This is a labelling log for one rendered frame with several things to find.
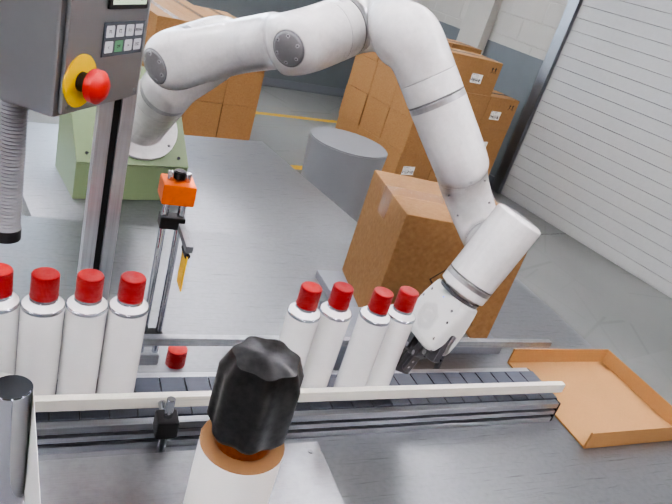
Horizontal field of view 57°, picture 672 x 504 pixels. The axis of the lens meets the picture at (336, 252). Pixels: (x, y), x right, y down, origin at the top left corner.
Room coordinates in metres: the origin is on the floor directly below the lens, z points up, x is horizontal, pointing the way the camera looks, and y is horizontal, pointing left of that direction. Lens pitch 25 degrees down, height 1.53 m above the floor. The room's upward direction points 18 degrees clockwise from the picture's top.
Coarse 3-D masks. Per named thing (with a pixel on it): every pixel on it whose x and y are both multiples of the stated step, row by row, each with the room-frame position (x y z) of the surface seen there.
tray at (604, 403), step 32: (512, 352) 1.21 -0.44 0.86; (544, 352) 1.26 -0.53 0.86; (576, 352) 1.31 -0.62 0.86; (608, 352) 1.35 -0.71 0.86; (576, 384) 1.21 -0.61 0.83; (608, 384) 1.25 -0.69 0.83; (640, 384) 1.26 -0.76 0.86; (576, 416) 1.08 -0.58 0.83; (608, 416) 1.12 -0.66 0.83; (640, 416) 1.16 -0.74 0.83
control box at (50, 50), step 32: (0, 0) 0.63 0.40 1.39; (32, 0) 0.63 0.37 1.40; (64, 0) 0.63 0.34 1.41; (96, 0) 0.67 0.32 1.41; (0, 32) 0.63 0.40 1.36; (32, 32) 0.63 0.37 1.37; (64, 32) 0.63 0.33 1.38; (96, 32) 0.68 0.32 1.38; (0, 64) 0.63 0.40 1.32; (32, 64) 0.63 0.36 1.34; (64, 64) 0.63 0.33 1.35; (96, 64) 0.69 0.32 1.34; (128, 64) 0.76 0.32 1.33; (0, 96) 0.63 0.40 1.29; (32, 96) 0.63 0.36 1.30; (64, 96) 0.63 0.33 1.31; (128, 96) 0.78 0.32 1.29
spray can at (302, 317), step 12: (300, 288) 0.81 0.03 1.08; (312, 288) 0.81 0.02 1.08; (300, 300) 0.80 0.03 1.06; (312, 300) 0.80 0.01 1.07; (288, 312) 0.80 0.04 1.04; (300, 312) 0.79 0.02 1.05; (312, 312) 0.80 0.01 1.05; (288, 324) 0.79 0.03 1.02; (300, 324) 0.78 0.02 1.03; (312, 324) 0.79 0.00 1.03; (288, 336) 0.79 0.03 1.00; (300, 336) 0.79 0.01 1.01; (312, 336) 0.80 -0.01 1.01; (300, 348) 0.79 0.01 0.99
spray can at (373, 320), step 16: (384, 288) 0.88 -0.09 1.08; (368, 304) 0.86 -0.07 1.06; (384, 304) 0.85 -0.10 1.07; (368, 320) 0.84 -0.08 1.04; (384, 320) 0.85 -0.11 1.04; (352, 336) 0.86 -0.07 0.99; (368, 336) 0.84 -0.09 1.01; (384, 336) 0.86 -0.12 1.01; (352, 352) 0.85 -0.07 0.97; (368, 352) 0.84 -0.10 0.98; (352, 368) 0.84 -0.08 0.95; (368, 368) 0.85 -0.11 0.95; (336, 384) 0.85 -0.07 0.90; (352, 384) 0.84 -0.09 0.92; (352, 400) 0.84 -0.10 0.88
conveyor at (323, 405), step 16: (144, 384) 0.73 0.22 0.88; (160, 384) 0.74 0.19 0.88; (176, 384) 0.75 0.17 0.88; (192, 384) 0.76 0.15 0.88; (208, 384) 0.78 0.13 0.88; (400, 384) 0.93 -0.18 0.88; (416, 384) 0.95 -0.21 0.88; (432, 384) 0.97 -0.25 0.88; (368, 400) 0.86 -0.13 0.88; (384, 400) 0.87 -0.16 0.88; (400, 400) 0.89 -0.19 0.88; (416, 400) 0.90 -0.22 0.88; (432, 400) 0.92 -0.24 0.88; (448, 400) 0.93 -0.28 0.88; (464, 400) 0.95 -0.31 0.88; (480, 400) 0.97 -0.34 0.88; (496, 400) 0.98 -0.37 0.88; (512, 400) 1.00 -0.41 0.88; (528, 400) 1.02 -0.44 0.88; (48, 416) 0.62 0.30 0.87; (64, 416) 0.62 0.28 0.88; (80, 416) 0.63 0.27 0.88; (96, 416) 0.64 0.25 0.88; (112, 416) 0.65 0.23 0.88; (128, 416) 0.66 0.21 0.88; (144, 416) 0.67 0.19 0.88
